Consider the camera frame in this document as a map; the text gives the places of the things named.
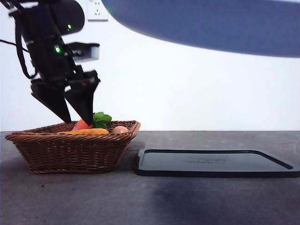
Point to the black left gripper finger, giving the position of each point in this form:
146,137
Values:
84,103
51,98

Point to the yellow-orange corn cob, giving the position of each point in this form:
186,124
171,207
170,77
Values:
93,131

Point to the blue plate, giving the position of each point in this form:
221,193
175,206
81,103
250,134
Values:
211,23

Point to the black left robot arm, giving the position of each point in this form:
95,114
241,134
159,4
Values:
35,18

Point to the brown wicker basket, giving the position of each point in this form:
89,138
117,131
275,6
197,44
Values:
70,152

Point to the orange carrot with green leaves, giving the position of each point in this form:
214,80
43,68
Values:
79,126

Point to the brown egg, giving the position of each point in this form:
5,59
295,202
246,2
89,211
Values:
120,129

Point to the black rectangular tray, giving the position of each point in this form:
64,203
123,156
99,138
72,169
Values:
211,164

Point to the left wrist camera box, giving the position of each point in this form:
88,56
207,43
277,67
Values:
91,52

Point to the white wall socket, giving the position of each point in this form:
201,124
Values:
97,12

